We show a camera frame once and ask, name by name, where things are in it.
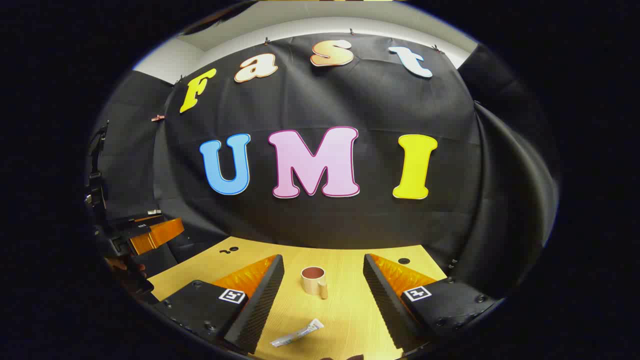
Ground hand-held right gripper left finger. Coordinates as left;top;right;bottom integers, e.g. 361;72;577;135
151;253;286;355

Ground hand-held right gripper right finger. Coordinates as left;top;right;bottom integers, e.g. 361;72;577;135
362;252;503;352

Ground white toothpaste tube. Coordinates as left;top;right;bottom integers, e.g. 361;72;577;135
270;318;325;348

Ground beige cup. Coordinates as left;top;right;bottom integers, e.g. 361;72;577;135
300;266;329;300

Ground wooden desktop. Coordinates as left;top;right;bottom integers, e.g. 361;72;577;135
147;236;448;360

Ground black backdrop cloth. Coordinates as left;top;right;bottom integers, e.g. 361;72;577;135
87;32;560;301

